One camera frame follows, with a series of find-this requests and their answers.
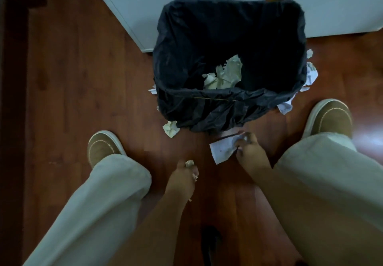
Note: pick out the person's left hand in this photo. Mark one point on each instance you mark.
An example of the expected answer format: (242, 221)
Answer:
(179, 182)

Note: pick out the wide white cabinet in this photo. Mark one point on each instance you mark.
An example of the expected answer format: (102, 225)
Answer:
(143, 5)

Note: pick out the person's right trouser leg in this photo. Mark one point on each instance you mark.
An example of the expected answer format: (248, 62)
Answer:
(338, 191)

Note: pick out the person's right forearm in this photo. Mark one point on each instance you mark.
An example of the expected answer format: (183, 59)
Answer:
(275, 209)

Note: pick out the narrow white cabinet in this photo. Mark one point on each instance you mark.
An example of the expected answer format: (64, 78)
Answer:
(338, 2)

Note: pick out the person's left trouser leg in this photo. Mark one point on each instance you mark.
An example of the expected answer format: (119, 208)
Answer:
(98, 209)

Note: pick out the crumpled cream paper ball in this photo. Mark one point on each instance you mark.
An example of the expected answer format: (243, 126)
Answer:
(171, 128)

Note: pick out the crumpled white paper wad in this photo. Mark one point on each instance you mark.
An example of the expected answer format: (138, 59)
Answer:
(311, 75)

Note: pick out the person's trouser leg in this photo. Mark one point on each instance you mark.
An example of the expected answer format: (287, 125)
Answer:
(338, 191)
(98, 209)

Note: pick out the small paper scrap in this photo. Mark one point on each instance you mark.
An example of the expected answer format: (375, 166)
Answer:
(191, 167)

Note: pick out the person's left fingers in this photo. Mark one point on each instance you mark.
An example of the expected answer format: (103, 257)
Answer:
(193, 174)

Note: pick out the person's left forearm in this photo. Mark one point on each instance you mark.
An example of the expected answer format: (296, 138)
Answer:
(155, 229)

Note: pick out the folded white paper piece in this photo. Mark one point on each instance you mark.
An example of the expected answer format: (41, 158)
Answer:
(285, 107)

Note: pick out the large crumpled pale paper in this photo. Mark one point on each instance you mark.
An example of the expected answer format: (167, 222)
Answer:
(229, 71)

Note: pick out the person's brown shoe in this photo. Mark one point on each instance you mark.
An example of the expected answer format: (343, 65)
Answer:
(103, 147)
(332, 119)

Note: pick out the small crumpled pale paper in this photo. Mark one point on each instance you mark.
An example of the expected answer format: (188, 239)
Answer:
(210, 81)

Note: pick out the person's right hand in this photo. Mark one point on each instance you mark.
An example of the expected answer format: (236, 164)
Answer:
(252, 155)

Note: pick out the waste bin with black bag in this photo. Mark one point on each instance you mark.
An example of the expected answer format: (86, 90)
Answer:
(209, 35)

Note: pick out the white paper sheet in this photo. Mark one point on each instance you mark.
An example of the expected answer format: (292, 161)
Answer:
(223, 149)

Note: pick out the person's right fingers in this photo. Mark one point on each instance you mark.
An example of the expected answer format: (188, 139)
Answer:
(244, 144)

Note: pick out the tiny white paper piece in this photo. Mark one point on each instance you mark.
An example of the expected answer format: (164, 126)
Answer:
(153, 90)
(309, 53)

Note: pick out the person's left brown shoe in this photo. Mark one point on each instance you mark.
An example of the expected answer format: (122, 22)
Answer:
(103, 147)

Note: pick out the person's right brown shoe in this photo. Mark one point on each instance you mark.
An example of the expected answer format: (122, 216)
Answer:
(332, 119)

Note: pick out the thin white paper sliver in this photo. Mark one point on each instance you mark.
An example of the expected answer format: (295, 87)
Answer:
(304, 89)

